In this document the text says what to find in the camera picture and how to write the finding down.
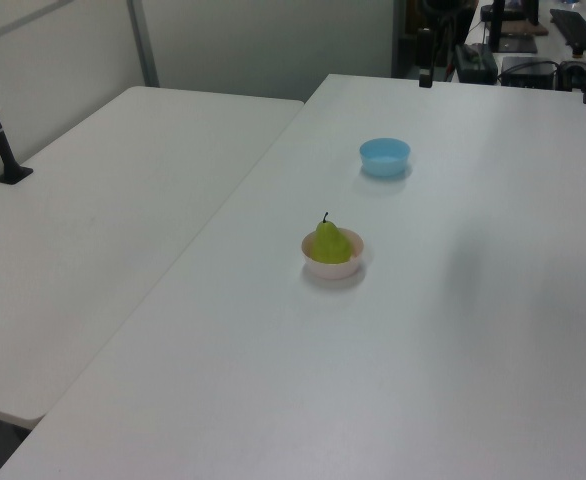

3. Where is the black monitor stand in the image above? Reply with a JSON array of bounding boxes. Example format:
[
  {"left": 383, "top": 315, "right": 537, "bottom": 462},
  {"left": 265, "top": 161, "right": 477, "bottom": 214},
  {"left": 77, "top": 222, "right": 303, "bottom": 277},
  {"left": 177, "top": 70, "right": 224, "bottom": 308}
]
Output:
[{"left": 480, "top": 0, "right": 540, "bottom": 54}]

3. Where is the black box device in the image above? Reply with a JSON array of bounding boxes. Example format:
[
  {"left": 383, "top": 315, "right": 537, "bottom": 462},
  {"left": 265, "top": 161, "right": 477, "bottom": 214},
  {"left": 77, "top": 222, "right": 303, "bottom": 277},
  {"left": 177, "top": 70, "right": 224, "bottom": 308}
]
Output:
[{"left": 500, "top": 55, "right": 560, "bottom": 89}]

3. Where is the pink plastic bowl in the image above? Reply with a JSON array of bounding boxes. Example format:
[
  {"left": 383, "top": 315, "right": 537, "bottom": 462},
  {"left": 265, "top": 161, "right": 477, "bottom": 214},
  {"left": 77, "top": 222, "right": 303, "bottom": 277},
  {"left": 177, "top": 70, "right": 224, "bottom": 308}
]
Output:
[{"left": 301, "top": 227, "right": 365, "bottom": 280}]

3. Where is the white side table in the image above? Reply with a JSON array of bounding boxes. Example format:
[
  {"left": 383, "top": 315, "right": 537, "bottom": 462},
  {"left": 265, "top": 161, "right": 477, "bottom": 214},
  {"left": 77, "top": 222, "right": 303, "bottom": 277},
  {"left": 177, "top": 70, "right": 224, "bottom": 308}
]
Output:
[{"left": 0, "top": 85, "right": 307, "bottom": 429}]

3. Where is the black keyboard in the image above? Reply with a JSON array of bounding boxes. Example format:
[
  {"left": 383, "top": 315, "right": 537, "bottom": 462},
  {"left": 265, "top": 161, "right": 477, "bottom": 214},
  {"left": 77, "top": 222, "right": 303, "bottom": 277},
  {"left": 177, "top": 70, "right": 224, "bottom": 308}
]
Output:
[{"left": 549, "top": 7, "right": 586, "bottom": 51}]

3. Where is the black pole with base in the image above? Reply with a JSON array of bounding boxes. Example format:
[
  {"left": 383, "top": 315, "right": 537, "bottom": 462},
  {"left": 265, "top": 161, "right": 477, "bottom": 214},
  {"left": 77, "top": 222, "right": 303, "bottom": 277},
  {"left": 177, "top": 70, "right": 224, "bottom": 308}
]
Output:
[{"left": 0, "top": 44, "right": 35, "bottom": 186}]

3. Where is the light blue plastic bowl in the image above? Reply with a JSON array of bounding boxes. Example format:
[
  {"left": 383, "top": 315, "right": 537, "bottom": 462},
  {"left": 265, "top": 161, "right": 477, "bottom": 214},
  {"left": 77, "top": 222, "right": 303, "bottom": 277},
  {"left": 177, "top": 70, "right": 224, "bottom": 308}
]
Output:
[{"left": 359, "top": 137, "right": 413, "bottom": 178}]

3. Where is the green pear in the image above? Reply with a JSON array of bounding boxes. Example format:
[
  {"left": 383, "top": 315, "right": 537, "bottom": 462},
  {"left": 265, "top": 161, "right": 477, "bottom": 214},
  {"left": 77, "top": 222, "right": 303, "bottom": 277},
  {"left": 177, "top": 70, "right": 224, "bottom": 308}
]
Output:
[{"left": 313, "top": 211, "right": 353, "bottom": 265}]

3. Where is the brown desk mat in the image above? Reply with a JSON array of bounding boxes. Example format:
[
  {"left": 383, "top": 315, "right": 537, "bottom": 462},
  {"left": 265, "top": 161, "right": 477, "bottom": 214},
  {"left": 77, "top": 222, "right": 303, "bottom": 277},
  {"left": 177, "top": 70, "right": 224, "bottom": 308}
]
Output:
[{"left": 501, "top": 16, "right": 550, "bottom": 37}]

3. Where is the black and green device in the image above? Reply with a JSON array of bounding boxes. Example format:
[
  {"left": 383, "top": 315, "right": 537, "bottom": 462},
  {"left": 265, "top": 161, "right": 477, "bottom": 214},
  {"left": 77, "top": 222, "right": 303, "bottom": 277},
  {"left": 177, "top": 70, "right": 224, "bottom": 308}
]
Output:
[{"left": 453, "top": 43, "right": 500, "bottom": 84}]

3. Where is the small black device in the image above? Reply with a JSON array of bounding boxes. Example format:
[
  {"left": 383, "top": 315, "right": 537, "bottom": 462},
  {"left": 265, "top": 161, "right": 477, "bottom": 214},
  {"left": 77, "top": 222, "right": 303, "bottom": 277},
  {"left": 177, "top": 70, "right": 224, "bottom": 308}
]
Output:
[{"left": 559, "top": 58, "right": 586, "bottom": 92}]

